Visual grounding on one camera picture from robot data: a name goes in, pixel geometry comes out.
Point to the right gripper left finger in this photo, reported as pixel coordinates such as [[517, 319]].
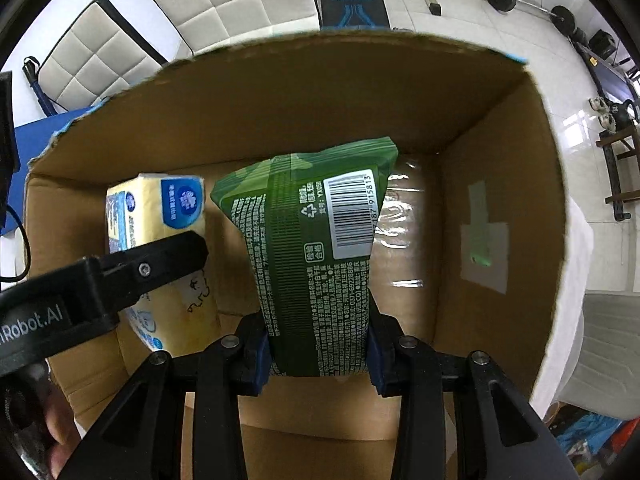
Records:
[[139, 434]]

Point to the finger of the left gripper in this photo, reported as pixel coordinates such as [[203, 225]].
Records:
[[124, 277]]

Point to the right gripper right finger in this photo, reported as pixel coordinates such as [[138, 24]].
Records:
[[498, 434]]

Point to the green snack bag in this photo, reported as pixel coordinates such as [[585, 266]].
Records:
[[308, 221]]

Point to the person's hand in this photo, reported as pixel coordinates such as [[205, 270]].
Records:
[[42, 429]]

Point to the blue clothing pile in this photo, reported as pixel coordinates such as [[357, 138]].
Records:
[[594, 443]]

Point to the grey table cloth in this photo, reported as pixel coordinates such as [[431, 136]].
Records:
[[565, 341]]

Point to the grey plastic chair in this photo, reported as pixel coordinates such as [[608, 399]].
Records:
[[602, 374]]

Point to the blue mat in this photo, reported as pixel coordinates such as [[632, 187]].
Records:
[[71, 146]]

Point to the open cardboard box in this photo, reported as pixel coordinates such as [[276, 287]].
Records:
[[467, 253]]

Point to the white quilted chair left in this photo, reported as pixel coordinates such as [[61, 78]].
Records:
[[99, 55]]

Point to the brown wooden chair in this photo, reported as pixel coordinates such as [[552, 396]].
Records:
[[617, 147]]

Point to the black barbell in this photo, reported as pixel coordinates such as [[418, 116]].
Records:
[[561, 17]]

